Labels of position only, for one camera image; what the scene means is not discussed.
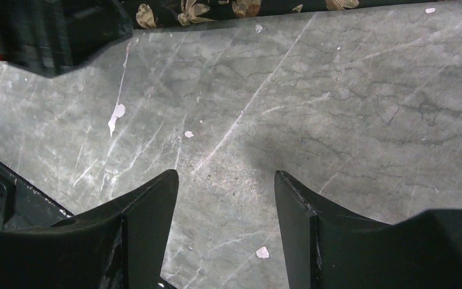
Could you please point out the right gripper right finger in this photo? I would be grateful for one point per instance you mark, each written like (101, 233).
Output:
(328, 246)

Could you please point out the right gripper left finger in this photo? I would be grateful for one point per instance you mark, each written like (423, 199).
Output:
(119, 244)

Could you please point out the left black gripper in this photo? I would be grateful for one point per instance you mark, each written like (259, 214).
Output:
(52, 38)

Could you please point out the black gold patterned tie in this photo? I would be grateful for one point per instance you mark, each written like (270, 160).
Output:
(152, 14)

